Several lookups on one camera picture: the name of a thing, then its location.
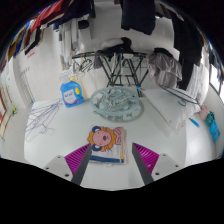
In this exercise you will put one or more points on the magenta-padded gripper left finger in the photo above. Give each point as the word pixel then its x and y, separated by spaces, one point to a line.
pixel 75 159

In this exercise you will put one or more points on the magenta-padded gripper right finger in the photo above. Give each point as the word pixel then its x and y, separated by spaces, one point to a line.
pixel 148 156

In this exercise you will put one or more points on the cartoon print towel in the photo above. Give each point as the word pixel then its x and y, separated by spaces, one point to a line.
pixel 106 141

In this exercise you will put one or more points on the white pillow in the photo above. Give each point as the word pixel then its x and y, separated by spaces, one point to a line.
pixel 170 106

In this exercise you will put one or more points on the round pale blue peg hanger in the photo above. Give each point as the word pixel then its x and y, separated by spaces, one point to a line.
pixel 115 101

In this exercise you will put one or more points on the blue detergent bottle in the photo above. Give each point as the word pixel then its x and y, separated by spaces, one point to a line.
pixel 71 95

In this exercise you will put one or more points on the pink and teal cloths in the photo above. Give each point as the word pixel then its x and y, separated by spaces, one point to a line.
pixel 210 121

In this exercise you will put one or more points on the grey garment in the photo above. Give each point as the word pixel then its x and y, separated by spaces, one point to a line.
pixel 165 68

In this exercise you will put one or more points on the black folding drying rack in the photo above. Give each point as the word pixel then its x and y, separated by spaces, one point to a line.
pixel 116 63

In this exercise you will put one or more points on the row of hanging clothes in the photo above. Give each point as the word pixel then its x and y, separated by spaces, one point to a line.
pixel 133 15

